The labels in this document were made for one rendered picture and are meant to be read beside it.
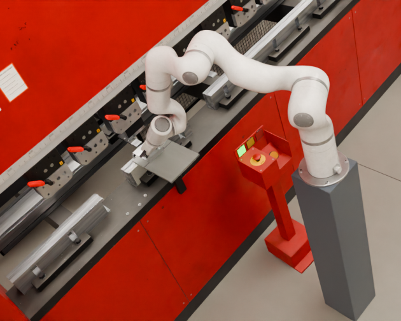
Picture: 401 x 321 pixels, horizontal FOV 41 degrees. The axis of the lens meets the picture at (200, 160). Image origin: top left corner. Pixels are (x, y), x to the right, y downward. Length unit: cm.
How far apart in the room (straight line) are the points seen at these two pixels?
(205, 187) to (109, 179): 144
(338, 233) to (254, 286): 93
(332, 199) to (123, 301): 110
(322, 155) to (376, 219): 127
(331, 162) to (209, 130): 79
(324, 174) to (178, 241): 92
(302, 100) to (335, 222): 60
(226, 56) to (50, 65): 64
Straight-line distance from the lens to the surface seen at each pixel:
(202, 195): 264
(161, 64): 185
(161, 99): 198
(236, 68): 179
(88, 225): 240
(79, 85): 212
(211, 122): 263
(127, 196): 247
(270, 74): 180
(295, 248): 297
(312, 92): 178
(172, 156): 235
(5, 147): 204
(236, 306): 300
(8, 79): 197
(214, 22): 252
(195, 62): 175
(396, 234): 312
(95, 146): 225
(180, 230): 263
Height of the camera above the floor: 255
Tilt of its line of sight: 43 degrees down
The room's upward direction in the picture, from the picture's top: 23 degrees counter-clockwise
